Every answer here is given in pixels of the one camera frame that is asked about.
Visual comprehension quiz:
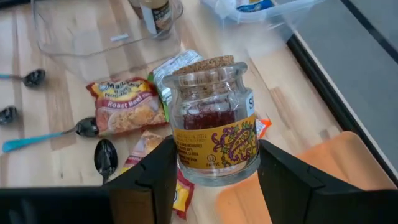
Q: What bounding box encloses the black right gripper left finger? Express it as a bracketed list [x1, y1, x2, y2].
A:
[104, 135, 178, 224]

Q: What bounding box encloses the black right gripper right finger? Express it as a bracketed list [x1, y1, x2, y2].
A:
[257, 139, 364, 224]

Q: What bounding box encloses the black spoon with teal handle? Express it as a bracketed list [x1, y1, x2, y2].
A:
[1, 116, 100, 154]
[0, 105, 19, 126]
[93, 138, 119, 185]
[0, 68, 47, 88]

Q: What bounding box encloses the cork-stoppered saffron glass jar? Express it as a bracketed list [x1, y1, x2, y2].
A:
[162, 55, 261, 187]

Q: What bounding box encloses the tan-lidded glass jar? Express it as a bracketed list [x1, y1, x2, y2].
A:
[129, 0, 175, 37]

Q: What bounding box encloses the blue ramen noodle packet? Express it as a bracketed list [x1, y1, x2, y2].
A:
[235, 0, 277, 14]

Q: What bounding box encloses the orange plastic tray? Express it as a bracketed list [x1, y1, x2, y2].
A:
[215, 130, 398, 224]

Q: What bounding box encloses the roast beef ramen noodle packet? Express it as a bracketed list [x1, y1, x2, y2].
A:
[86, 77, 168, 137]

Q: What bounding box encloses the green-edged ramen noodle packet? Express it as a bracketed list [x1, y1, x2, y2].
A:
[147, 49, 205, 123]

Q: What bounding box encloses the clear plastic container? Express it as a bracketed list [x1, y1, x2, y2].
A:
[200, 0, 326, 30]
[30, 0, 185, 82]

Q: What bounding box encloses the black aluminium table frame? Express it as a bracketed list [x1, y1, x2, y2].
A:
[286, 30, 398, 186]

